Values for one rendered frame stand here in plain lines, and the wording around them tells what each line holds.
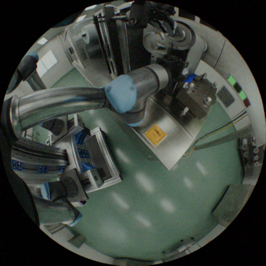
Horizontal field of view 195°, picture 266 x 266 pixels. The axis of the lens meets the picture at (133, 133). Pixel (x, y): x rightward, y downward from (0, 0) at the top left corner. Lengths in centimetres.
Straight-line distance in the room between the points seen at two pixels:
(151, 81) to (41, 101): 23
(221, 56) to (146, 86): 61
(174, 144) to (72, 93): 41
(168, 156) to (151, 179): 97
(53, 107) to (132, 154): 117
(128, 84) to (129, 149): 115
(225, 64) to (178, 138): 59
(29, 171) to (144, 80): 72
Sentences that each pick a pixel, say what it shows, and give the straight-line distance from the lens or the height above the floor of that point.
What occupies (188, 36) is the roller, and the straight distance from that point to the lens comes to 38.
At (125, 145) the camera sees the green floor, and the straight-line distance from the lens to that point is 126.
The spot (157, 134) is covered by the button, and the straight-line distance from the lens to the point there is 33.
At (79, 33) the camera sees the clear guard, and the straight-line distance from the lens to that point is 119.
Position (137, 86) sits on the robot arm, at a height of 114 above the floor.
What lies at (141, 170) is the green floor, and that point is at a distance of 125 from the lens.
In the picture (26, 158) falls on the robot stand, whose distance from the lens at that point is 60.
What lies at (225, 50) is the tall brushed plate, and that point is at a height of 134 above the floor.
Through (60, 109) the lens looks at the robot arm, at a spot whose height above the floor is 114.
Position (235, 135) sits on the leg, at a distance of 111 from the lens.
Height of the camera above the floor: 123
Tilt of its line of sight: 72 degrees down
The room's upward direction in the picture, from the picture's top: 9 degrees counter-clockwise
